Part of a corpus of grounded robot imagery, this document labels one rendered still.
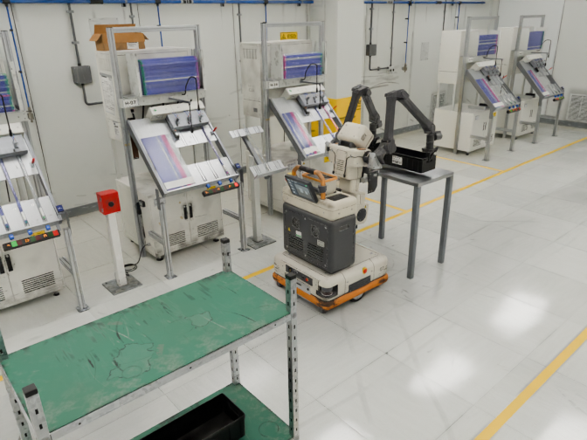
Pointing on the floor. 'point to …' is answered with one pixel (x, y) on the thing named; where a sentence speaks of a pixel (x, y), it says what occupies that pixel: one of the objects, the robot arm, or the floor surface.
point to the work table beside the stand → (416, 204)
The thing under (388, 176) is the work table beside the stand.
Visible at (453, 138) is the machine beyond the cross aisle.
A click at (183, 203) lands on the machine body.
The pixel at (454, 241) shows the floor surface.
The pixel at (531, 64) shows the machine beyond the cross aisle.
